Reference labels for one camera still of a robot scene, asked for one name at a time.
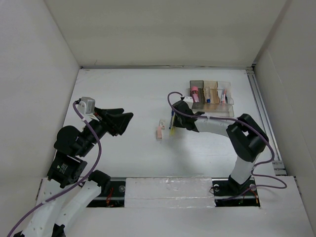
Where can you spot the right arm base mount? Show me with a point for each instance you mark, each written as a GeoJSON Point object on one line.
{"type": "Point", "coordinates": [225, 195]}

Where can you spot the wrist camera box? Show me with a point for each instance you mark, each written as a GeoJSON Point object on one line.
{"type": "Point", "coordinates": [86, 105]}
{"type": "Point", "coordinates": [189, 101]}

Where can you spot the transparent desk organizer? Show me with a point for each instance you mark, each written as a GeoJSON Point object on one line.
{"type": "Point", "coordinates": [215, 108]}

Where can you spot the pink correction tape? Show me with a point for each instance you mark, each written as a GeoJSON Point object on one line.
{"type": "Point", "coordinates": [159, 133]}

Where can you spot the red gel pen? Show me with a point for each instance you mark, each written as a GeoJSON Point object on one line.
{"type": "Point", "coordinates": [225, 99]}

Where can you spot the clear glue bottle blue cap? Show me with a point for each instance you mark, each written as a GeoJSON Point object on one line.
{"type": "Point", "coordinates": [207, 94]}

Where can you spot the aluminium rail right side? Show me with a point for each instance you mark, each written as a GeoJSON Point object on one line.
{"type": "Point", "coordinates": [277, 164]}

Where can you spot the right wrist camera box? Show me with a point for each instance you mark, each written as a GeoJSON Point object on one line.
{"type": "Point", "coordinates": [189, 101]}

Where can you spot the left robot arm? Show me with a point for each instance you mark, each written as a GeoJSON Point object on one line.
{"type": "Point", "coordinates": [72, 179]}

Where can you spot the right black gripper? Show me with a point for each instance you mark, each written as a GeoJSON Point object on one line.
{"type": "Point", "coordinates": [176, 122]}

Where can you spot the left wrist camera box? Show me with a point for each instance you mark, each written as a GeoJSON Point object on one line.
{"type": "Point", "coordinates": [86, 105]}

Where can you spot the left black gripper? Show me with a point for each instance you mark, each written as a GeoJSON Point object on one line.
{"type": "Point", "coordinates": [104, 119]}

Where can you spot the blue gel pen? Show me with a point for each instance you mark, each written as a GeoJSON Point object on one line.
{"type": "Point", "coordinates": [171, 120]}

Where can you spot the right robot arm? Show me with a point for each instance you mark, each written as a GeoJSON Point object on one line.
{"type": "Point", "coordinates": [245, 135]}

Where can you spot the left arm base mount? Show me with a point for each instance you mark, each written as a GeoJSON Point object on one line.
{"type": "Point", "coordinates": [114, 197]}

